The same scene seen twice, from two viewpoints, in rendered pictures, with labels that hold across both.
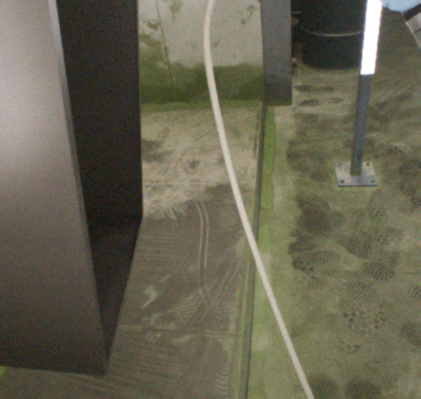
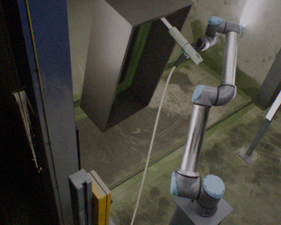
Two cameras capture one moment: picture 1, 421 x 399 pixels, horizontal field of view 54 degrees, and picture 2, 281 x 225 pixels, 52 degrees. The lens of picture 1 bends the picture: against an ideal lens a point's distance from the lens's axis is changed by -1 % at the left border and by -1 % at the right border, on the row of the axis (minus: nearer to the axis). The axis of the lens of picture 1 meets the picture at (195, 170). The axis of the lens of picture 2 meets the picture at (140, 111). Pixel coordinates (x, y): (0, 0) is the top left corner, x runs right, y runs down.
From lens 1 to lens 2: 1.48 m
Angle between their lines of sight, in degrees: 24
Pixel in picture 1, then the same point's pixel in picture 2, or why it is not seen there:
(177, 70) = not seen: hidden behind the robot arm
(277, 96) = (259, 102)
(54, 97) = (118, 71)
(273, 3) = not seen: outside the picture
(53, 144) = (114, 77)
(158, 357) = (123, 147)
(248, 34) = (262, 67)
